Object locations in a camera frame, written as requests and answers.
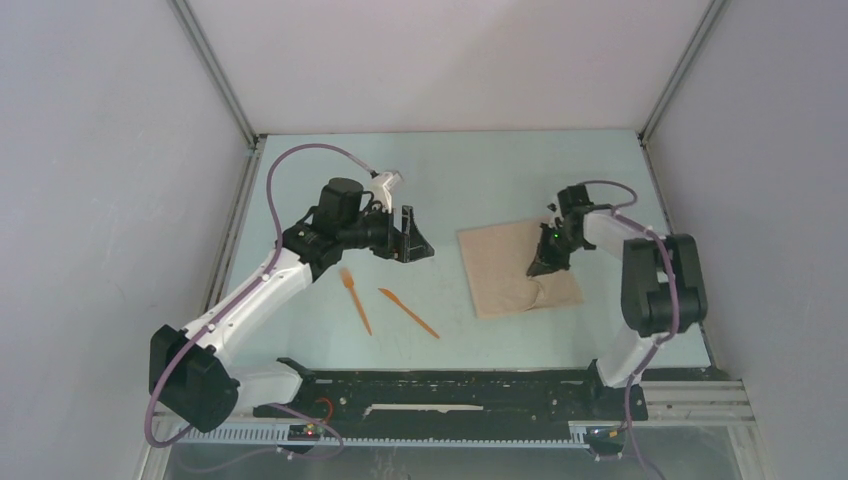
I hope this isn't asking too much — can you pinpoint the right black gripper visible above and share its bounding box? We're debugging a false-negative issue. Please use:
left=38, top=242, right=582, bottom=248
left=528, top=222, right=586, bottom=277

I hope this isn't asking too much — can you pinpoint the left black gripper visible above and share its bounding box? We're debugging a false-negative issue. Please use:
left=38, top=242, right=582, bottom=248
left=338, top=201, right=432, bottom=263

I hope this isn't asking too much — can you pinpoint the beige cloth napkin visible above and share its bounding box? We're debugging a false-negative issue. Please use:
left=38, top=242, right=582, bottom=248
left=457, top=218, right=584, bottom=319

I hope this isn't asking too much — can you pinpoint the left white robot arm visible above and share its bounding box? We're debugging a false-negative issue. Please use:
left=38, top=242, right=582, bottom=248
left=149, top=171, right=435, bottom=433

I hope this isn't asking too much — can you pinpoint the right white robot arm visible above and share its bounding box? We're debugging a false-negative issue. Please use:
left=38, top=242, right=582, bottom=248
left=527, top=182, right=708, bottom=418

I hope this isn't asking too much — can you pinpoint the orange plastic knife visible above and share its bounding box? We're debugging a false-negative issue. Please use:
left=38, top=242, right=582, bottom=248
left=378, top=288, right=441, bottom=339

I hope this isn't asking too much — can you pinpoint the orange plastic fork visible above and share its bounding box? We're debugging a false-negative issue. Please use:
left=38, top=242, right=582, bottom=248
left=340, top=267, right=373, bottom=336

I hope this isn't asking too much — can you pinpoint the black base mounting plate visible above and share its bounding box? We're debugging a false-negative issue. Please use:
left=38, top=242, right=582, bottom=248
left=288, top=366, right=648, bottom=442

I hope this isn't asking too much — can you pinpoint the aluminium frame rail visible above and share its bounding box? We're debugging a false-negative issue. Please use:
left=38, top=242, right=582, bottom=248
left=153, top=377, right=757, bottom=425

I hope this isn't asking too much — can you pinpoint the white cable duct strip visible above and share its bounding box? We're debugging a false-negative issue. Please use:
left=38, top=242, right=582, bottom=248
left=180, top=423, right=588, bottom=448

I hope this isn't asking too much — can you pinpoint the right corner aluminium post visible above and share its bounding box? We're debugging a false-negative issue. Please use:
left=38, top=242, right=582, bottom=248
left=638, top=0, right=731, bottom=146

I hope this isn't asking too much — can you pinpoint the corner aluminium post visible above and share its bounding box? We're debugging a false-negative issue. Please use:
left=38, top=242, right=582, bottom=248
left=167, top=0, right=258, bottom=148
left=638, top=0, right=731, bottom=146

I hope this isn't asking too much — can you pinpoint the left corner aluminium post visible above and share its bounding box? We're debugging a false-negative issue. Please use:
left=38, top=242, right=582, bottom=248
left=167, top=0, right=258, bottom=148

